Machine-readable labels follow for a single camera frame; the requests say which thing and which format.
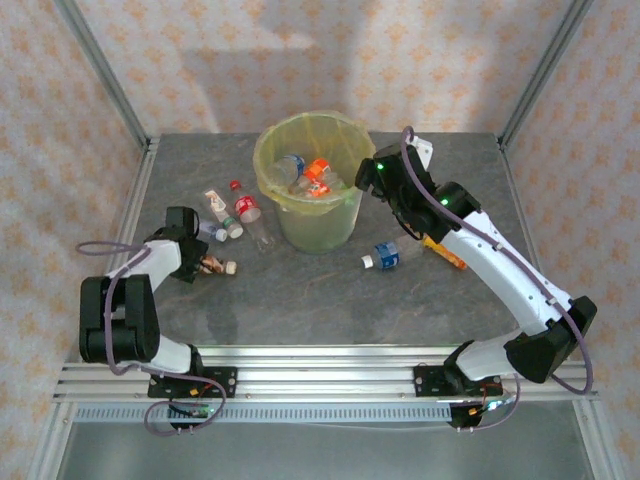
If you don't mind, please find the small clear pale-label bottle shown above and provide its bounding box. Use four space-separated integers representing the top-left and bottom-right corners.
196 218 229 244

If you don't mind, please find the brown coffee drink bottle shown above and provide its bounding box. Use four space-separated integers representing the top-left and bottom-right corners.
198 253 238 277

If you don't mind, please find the floral label tea bottle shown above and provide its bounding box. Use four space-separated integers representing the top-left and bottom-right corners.
203 188 245 240

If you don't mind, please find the orange juice bottle yellow label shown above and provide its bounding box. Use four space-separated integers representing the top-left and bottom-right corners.
421 235 469 272

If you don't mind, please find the red label cola bottle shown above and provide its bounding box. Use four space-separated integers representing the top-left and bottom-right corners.
228 179 277 250

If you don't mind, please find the yellow plastic bin liner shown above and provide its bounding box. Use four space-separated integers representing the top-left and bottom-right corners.
253 110 379 219

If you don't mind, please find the translucent green plastic bin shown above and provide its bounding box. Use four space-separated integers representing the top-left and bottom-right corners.
253 110 379 255

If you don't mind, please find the small circuit board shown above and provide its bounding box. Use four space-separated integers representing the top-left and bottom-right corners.
467 394 519 417
167 399 221 420

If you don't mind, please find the aluminium side rail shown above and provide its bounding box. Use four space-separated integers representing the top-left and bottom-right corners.
497 134 571 361
77 137 162 362

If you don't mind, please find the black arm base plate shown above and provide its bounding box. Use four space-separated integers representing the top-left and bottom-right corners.
148 366 239 400
413 364 501 400

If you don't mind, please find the aluminium frame post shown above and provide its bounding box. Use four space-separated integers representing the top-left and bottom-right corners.
498 0 596 151
53 0 152 151
24 402 76 480
573 399 624 480

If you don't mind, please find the aluminium mounting rail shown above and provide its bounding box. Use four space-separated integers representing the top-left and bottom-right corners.
52 343 600 404

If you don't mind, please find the slotted grey cable duct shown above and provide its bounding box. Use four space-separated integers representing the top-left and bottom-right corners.
73 402 454 424

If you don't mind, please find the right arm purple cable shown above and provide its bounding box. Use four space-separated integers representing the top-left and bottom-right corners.
401 125 595 435

